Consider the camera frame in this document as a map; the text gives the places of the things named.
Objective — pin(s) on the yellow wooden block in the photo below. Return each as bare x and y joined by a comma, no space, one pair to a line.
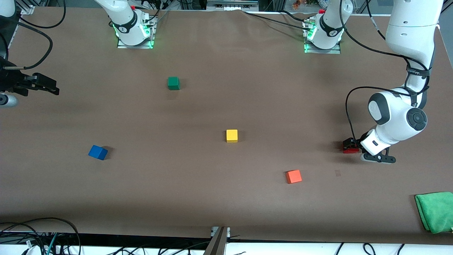
231,136

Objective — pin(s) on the green folded cloth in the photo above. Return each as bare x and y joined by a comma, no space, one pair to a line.
437,212

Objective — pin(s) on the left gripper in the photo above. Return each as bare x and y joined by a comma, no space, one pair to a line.
354,142

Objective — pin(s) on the green wooden block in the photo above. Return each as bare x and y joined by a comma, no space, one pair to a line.
173,83

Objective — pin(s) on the aluminium frame profile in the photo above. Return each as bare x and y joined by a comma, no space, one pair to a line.
26,9

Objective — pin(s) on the orange wooden block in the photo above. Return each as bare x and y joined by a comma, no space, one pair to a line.
293,176

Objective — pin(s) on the blue wooden block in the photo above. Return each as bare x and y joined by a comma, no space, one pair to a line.
97,152

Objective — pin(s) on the aluminium profile bracket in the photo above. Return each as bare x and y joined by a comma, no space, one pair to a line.
217,244

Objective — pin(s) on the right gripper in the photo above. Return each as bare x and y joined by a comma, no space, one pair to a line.
7,80

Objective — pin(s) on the red wooden block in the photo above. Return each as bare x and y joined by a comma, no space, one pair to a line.
350,151

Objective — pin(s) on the brown table cover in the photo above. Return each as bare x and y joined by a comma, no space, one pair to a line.
226,205

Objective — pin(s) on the grey metal rail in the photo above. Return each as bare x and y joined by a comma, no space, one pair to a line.
231,4

